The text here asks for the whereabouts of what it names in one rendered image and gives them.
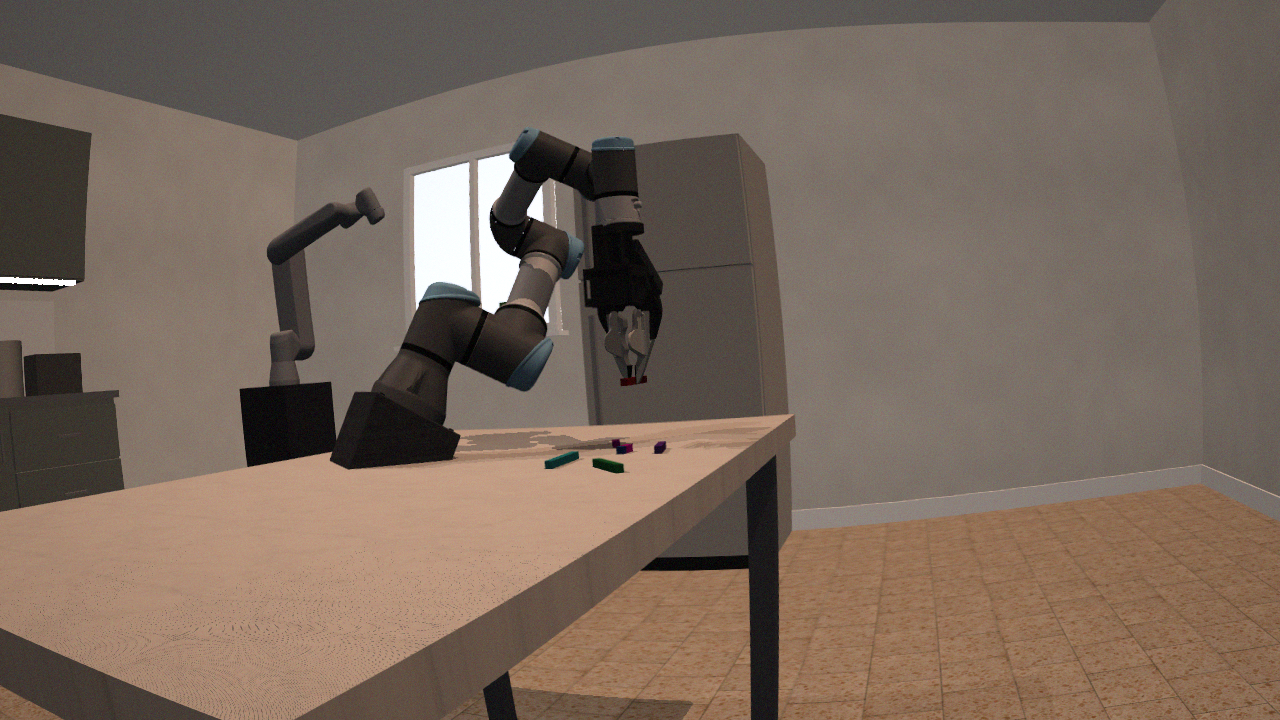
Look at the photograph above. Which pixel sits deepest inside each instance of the turquoise rod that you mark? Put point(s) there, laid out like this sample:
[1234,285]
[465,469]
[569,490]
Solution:
[561,460]

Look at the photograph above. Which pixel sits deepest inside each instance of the green rod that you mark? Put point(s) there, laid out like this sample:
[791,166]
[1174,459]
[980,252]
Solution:
[608,465]

